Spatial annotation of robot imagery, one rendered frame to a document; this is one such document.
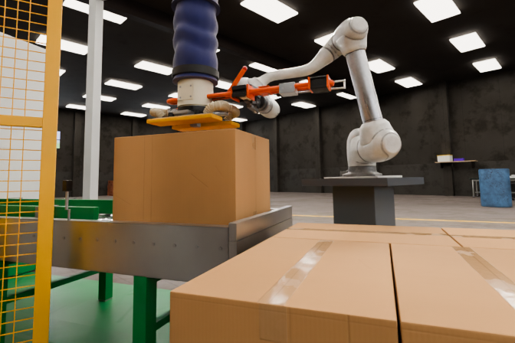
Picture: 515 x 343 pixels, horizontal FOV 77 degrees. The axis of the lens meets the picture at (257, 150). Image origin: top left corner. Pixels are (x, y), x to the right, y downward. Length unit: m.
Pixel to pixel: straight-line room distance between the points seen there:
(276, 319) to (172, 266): 0.69
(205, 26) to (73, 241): 1.09
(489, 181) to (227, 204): 8.76
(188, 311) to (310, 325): 0.23
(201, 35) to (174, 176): 0.66
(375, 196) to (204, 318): 1.31
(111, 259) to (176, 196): 0.33
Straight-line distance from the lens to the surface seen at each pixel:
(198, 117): 1.40
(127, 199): 1.52
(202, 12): 1.65
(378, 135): 1.68
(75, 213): 1.70
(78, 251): 1.53
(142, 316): 1.37
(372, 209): 1.81
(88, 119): 4.49
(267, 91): 1.42
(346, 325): 0.58
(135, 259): 1.33
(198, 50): 1.57
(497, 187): 9.65
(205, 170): 1.29
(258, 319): 0.61
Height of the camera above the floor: 0.75
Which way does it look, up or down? 5 degrees up
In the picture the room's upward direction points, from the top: 1 degrees counter-clockwise
